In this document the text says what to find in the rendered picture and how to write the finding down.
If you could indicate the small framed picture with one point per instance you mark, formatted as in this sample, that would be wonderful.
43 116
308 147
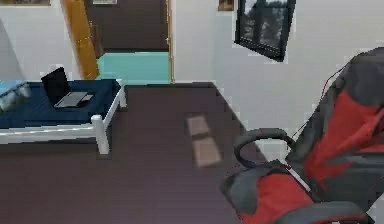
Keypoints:
225 4

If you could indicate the black framed window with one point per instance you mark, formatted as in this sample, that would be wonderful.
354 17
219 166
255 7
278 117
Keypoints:
265 25

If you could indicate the orange wooden room door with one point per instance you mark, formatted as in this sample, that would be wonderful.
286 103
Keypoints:
81 40

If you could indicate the black laptop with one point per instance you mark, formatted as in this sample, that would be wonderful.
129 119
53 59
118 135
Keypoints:
59 88

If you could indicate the red and black office chair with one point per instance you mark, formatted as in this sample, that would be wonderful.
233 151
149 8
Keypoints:
333 150

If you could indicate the white bed with blue mattress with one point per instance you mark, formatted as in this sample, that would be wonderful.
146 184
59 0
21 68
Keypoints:
36 110

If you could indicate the light blue pillow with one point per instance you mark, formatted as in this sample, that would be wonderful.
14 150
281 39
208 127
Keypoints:
11 93

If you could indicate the wide framed picture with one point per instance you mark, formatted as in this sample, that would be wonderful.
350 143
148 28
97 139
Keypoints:
25 2

